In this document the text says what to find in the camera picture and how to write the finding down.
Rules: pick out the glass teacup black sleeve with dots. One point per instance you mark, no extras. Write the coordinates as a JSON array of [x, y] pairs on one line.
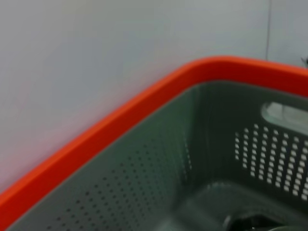
[[252, 223]]

